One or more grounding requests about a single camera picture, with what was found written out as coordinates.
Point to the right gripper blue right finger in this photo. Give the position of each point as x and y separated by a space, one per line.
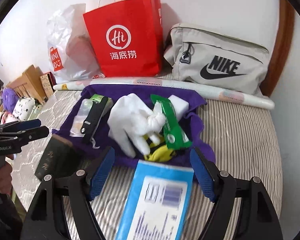
201 170

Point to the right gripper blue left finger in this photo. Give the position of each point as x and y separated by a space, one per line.
99 171

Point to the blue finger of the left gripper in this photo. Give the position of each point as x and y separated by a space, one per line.
17 126
27 135

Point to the blue tissue box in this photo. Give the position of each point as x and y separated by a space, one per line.
157 202

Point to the green wet wipes packet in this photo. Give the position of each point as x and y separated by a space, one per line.
174 135

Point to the yellow Adidas pouch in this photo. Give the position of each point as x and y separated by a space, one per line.
159 153

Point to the white gloves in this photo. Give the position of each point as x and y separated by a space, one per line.
128 125

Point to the white sponge block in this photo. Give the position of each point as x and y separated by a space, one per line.
180 106

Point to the green cassette tissue pack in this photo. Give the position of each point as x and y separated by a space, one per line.
97 98

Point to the fruit pattern wipe packet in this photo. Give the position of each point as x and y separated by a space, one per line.
76 127

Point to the person's left hand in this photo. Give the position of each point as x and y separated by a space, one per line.
6 178

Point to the white spotted pillow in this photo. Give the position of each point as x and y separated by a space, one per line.
24 108

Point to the purple plush toy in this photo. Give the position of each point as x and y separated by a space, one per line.
9 99

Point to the purple towel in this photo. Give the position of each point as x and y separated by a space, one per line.
191 123

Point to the wooden headboard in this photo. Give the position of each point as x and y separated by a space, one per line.
29 85

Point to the dark green tea tin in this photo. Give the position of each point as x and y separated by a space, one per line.
61 159

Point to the brown patterned book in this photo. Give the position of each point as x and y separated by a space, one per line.
48 81

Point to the striped mattress pad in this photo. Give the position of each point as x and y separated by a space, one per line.
243 139

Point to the rolled patterned paper tube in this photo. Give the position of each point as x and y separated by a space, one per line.
207 92

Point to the white Miniso plastic bag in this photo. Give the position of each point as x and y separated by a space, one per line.
71 54

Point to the beige Nike bag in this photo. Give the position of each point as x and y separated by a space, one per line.
210 58

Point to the red Hi paper bag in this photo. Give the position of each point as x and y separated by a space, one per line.
127 37

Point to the brown wooden door frame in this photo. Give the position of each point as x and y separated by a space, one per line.
281 48

